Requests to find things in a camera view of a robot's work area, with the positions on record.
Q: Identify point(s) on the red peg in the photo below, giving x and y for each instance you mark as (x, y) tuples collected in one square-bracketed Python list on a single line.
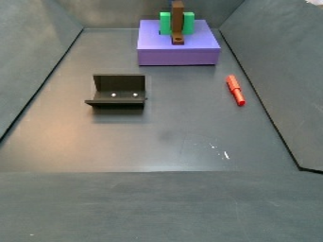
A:
[(236, 89)]

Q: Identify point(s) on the green right block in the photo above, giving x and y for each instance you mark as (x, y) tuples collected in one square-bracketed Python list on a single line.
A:
[(189, 23)]

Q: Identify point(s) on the green left block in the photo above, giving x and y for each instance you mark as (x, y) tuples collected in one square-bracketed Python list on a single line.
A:
[(165, 23)]

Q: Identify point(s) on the green block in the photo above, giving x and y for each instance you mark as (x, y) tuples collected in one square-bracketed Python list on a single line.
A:
[(165, 23), (189, 23)]

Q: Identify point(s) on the black angle fixture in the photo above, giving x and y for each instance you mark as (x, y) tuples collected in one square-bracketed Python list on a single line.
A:
[(119, 90)]

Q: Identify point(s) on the brown slotted bar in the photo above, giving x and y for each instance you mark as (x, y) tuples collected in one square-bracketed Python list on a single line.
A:
[(178, 8)]

